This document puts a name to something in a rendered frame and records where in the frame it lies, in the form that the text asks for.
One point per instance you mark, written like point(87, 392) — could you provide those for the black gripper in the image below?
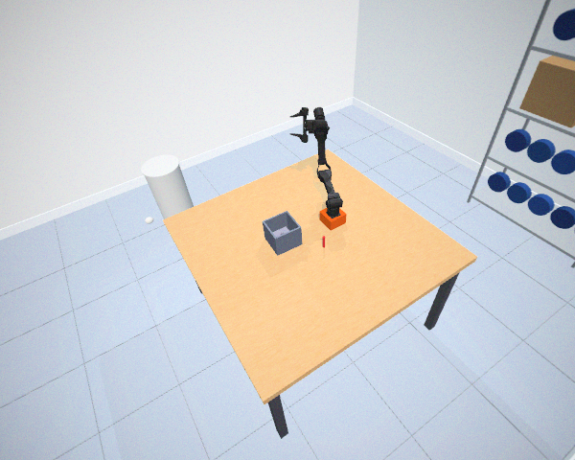
point(304, 112)

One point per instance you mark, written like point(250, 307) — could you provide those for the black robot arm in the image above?
point(334, 201)

